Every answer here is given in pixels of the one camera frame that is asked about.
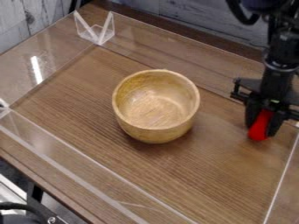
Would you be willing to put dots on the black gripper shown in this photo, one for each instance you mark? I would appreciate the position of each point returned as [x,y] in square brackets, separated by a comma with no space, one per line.
[272,98]

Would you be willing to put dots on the red plush fruit green leaf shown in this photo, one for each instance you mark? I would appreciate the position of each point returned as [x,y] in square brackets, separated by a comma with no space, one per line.
[258,129]

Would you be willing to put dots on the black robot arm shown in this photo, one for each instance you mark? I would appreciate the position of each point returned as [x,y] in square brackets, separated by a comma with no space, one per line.
[281,56]

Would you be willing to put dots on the light wooden bowl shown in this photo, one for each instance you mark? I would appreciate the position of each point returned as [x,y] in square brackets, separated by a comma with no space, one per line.
[156,103]

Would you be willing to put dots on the clear acrylic tray wall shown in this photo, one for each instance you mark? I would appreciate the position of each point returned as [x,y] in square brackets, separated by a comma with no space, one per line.
[212,177]

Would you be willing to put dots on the black metal table frame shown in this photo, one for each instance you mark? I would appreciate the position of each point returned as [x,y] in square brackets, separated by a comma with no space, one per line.
[35,202]

